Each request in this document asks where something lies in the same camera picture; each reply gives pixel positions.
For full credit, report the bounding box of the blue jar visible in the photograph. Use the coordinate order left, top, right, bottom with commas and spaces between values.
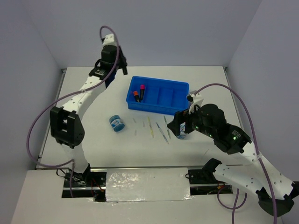
177, 122, 187, 140
109, 115, 125, 132

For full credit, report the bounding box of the yellow pen refill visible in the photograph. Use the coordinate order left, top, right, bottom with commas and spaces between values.
147, 116, 154, 138

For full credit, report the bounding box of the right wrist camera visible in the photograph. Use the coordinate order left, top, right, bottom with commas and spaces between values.
186, 91, 204, 114

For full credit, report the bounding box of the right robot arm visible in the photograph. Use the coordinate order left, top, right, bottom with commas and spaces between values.
167, 104, 299, 217

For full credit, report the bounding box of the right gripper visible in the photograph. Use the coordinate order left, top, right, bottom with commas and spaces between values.
166, 101, 215, 137

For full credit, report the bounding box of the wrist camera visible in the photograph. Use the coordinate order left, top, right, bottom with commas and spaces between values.
186, 91, 204, 114
102, 34, 116, 46

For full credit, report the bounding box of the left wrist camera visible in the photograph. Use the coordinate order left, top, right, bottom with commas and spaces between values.
102, 34, 116, 46

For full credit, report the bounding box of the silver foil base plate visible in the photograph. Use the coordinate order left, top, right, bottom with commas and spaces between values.
106, 168, 192, 202

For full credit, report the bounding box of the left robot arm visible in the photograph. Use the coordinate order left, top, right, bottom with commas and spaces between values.
50, 44, 128, 186

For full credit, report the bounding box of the pink cap black highlighter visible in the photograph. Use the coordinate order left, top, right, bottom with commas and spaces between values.
140, 84, 145, 101

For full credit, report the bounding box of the blue compartment tray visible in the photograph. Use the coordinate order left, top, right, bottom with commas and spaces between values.
126, 76, 189, 115

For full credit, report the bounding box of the blue cap black highlighter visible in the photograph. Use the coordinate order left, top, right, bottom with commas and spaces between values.
105, 70, 117, 89

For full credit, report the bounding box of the blue pen refill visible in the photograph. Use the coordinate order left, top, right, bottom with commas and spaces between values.
156, 122, 169, 144

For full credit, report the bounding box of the orange cap black highlighter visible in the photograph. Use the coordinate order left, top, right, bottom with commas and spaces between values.
133, 91, 141, 103

